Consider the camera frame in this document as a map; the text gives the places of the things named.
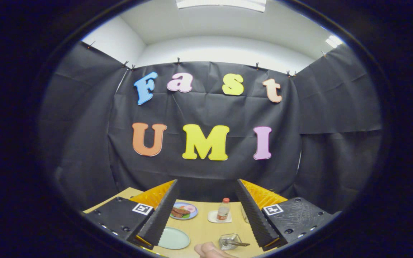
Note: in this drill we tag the small ceiling light panel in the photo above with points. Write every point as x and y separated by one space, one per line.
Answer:
333 41

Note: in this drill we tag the pale green plate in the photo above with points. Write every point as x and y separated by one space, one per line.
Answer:
176 238

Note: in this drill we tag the long ceiling light panel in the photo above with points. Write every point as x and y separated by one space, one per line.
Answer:
221 4

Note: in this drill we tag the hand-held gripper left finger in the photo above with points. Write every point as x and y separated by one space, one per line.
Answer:
160 218

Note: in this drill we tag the clear water bottle red cap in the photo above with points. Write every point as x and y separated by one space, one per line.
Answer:
223 213

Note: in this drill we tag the pink ham slice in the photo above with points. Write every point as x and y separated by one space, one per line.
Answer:
190 208

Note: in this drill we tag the white square coaster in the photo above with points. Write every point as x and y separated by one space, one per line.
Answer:
211 218

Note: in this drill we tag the white toaster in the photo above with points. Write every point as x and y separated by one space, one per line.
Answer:
244 215

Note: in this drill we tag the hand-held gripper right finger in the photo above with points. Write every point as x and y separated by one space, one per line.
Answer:
255 218

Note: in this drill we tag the brown sausage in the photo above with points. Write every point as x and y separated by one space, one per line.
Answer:
176 214
182 210

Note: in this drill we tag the blue plate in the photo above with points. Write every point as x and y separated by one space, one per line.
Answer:
193 216

